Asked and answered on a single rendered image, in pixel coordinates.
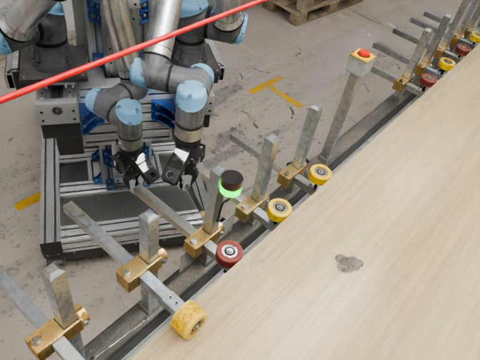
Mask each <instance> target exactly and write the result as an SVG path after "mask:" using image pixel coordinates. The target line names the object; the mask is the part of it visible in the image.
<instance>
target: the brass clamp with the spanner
mask: <svg viewBox="0 0 480 360"><path fill-rule="evenodd" d="M221 235H222V236H223V235H224V226H223V224H222V223H221V222H219V227H218V229H217V230H216V231H215V232H214V233H213V234H211V235H210V234H208V233H207V232H206V231H204V230H203V227H201V228H200V229H198V230H197V231H195V232H194V233H193V234H192V235H191V236H189V237H188V238H187V239H185V240H184V251H185V252H187V253H188V254H189V255H190V256H192V257H193V258H194V259H195V258H196V257H198V256H199V255H200V254H201V253H203V248H204V244H206V243H207V242H208V241H210V240H211V241H212V242H214V243H215V242H216V241H217V240H218V239H219V238H220V236H221ZM192 238H195V239H196V241H197V243H196V244H195V245H192V244H190V241H191V239H192Z"/></svg>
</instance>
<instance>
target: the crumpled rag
mask: <svg viewBox="0 0 480 360"><path fill-rule="evenodd" d="M334 260H335V261H337V262H338V263H339V265H338V266H337V269H339V270H340V271H343V272H344V273H345V272H349V273H351V274H352V271H354V270H355V271H358V270H359V269H360V268H361V267H363V265H364V263H363V261H362V260H358V259H357V258H356V257H355V256H344V255H343V254H337V255H336V256H335V257H334Z"/></svg>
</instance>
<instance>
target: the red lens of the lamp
mask: <svg viewBox="0 0 480 360"><path fill-rule="evenodd" d="M227 171H231V170H227ZM225 172H226V171H225ZM225 172H224V173H225ZM237 172H238V171H237ZM224 173H223V174H224ZM239 173H240V172H239ZM223 174H222V175H221V186H222V187H223V188H224V189H226V190H227V191H238V190H239V189H240V188H241V187H242V184H243V180H244V178H243V176H242V182H241V183H240V184H237V185H231V184H228V183H226V182H225V181H224V180H223V178H222V176H223ZM240 174H241V173H240ZM241 175H242V174H241Z"/></svg>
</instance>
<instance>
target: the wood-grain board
mask: <svg viewBox="0 0 480 360"><path fill-rule="evenodd" d="M337 254H343V255H344V256H355V257H356V258H357V259H358V260H362V261H363V263H364V265H363V267H361V268H360V269H359V270H358V271H355V270H354V271H352V274H351V273H349V272H345V273H344V272H343V271H340V270H339V269H337V266H338V265H339V263H338V262H337V261H335V260H334V257H335V256H336V255H337ZM195 303H196V304H197V305H199V306H200V307H201V308H202V309H203V310H204V311H205V312H206V313H207V314H208V317H207V320H206V322H205V323H204V325H203V326H202V327H201V329H200V330H199V331H198V332H197V333H196V334H195V335H194V336H193V337H191V338H190V339H187V340H186V339H184V338H183V337H182V336H181V335H180V334H179V333H178V332H177V331H176V330H175V329H174V328H173V327H172V326H171V325H170V324H169V325H168V326H167V327H166V328H165V329H164V330H163V331H161V332H160V333H159V334H158V335H157V336H156V337H155V338H153V339H152V340H151V341H150V342H149V343H148V344H147V345H146V346H145V347H144V348H143V349H142V350H141V351H139V352H138V353H137V354H136V355H135V356H134V357H133V358H132V359H130V360H480V44H478V45H477V46H476V47H475V48H474V49H473V50H472V51H470V52H469V53H468V54H467V55H466V56H465V57H464V58H463V59H462V60H461V61H460V62H459V63H458V64H456V65H455V66H454V67H453V68H452V69H451V70H450V71H448V72H447V73H446V74H445V75H444V76H443V77H442V78H440V79H439V80H438V81H437V82H436V83H435V84H434V85H433V86H432V87H431V88H430V89H429V90H428V91H426V92H425V93H424V94H423V95H422V96H421V97H420V98H419V99H417V100H416V101H415V102H414V103H413V104H412V105H411V106H410V107H409V108H408V109H407V110H406V111H405V112H403V113H402V114H401V115H400V116H399V117H398V118H397V119H395V120H394V121H393V122H392V123H391V124H390V125H389V126H387V127H386V128H385V129H384V130H383V131H382V132H381V133H380V134H379V135H378V136H377V137H376V138H375V139H373V140H372V141H371V142H370V143H369V144H368V145H367V146H365V147H364V148H363V149H362V150H361V151H360V152H359V153H358V154H357V155H356V156H355V157H354V158H353V159H352V160H350V161H349V162H348V163H347V164H346V165H345V166H344V167H342V168H341V169H340V170H339V171H338V172H337V173H336V174H334V175H333V176H332V177H331V178H330V179H329V180H328V181H327V182H326V183H325V184H324V185H323V186H322V187H320V188H319V189H318V190H317V191H316V192H315V193H314V194H312V195H311V196H310V197H309V198H308V199H307V200H306V201H305V202H304V203H303V204H302V205H301V206H300V207H299V208H297V209H296V210H295V211H294V212H293V213H292V214H291V215H289V216H288V217H287V218H286V219H285V220H284V221H283V222H281V223H280V224H279V225H278V226H277V227H276V228H275V229H274V230H273V231H272V232H271V233H270V234H269V235H267V236H266V237H265V238H264V239H263V240H262V241H261V242H259V243H258V244H257V245H256V246H255V247H254V248H253V249H252V250H251V251H250V252H249V253H248V254H247V255H246V256H244V257H243V258H242V259H241V260H240V261H239V262H238V263H236V264H235V265H234V266H233V267H232V268H231V269H229V270H228V271H227V272H226V273H225V274H224V275H223V276H222V277H221V278H220V279H219V280H218V281H217V282H216V283H214V284H213V285H212V286H211V287H210V288H209V289H208V290H206V291H205V292H204V293H203V294H202V295H201V296H200V297H199V298H198V299H197V300H196V301H195Z"/></svg>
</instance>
